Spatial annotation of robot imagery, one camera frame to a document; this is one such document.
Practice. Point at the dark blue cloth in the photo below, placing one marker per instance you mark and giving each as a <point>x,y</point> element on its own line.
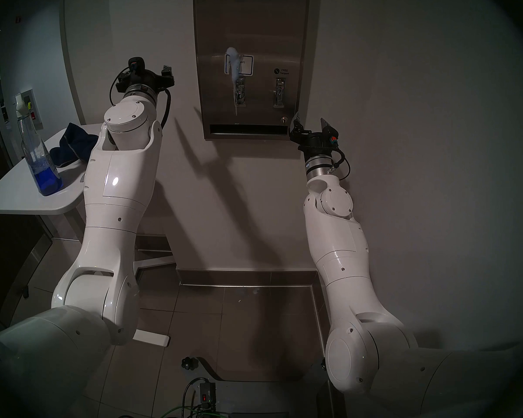
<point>72,145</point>

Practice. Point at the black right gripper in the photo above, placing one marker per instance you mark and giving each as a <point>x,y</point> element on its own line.
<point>314,145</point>

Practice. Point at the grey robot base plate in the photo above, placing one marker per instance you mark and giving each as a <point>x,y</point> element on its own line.
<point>261,399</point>

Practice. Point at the white table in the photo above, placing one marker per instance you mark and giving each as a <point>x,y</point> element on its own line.
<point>17,195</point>

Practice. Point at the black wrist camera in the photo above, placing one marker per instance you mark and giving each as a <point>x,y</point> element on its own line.
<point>136,65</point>
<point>334,139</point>

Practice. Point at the white foam blob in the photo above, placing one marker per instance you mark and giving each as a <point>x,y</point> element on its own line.
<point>233,62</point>

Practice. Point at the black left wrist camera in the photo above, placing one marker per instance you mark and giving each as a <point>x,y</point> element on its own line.
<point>136,65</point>

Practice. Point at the stainless steel wall dispenser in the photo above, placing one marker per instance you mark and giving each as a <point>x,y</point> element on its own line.
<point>253,29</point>

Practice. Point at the free tampon sticker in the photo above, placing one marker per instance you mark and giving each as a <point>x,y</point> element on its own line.
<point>282,72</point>

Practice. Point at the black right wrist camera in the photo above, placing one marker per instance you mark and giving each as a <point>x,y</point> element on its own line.
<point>334,139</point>

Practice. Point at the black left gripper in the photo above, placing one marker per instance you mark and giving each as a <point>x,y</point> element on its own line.
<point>141,81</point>

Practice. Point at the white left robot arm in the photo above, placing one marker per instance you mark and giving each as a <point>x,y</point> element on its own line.
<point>113,190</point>

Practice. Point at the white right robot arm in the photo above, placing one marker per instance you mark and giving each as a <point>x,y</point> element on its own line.
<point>340,247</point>

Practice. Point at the black box with red switch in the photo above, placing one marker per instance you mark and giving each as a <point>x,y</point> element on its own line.
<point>205,395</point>

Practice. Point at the spray bottle with blue liquid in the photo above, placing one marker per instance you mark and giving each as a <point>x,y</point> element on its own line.
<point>45,177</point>

